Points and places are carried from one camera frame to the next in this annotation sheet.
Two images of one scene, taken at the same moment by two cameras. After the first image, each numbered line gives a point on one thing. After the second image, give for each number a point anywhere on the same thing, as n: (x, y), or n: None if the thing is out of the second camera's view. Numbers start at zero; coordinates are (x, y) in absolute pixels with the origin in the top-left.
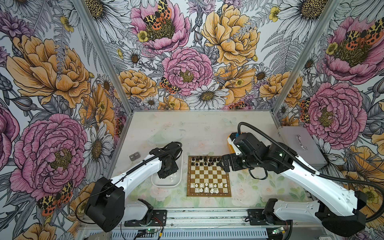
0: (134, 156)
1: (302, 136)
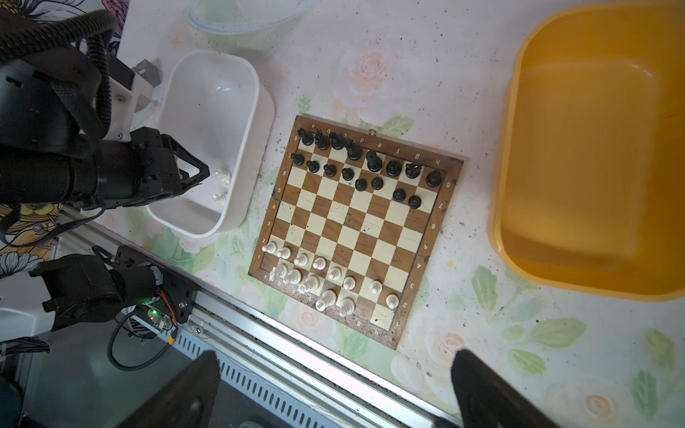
0: (148, 71)
1: None
